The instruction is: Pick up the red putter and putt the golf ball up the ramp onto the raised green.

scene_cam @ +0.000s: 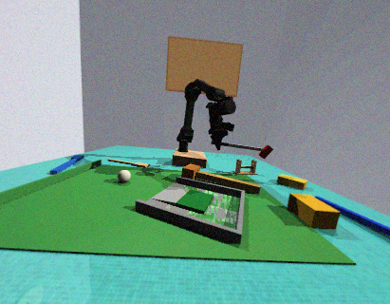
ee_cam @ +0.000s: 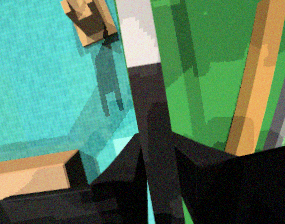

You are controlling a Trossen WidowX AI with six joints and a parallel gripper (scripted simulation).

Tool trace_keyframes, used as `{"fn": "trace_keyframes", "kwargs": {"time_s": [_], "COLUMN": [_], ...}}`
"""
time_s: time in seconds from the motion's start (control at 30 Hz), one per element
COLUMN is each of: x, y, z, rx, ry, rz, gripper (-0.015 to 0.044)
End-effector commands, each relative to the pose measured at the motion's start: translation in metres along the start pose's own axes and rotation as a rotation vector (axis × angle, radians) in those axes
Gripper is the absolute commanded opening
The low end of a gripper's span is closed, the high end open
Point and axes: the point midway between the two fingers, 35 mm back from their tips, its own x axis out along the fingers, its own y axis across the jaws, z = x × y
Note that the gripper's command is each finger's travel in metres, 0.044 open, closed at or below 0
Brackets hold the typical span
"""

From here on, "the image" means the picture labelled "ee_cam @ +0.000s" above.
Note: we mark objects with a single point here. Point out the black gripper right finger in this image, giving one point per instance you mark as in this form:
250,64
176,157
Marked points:
217,187

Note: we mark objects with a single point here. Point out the green flat mat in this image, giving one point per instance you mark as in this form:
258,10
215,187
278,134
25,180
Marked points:
203,46

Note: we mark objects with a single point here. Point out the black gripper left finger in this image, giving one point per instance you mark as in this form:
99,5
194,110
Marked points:
119,195

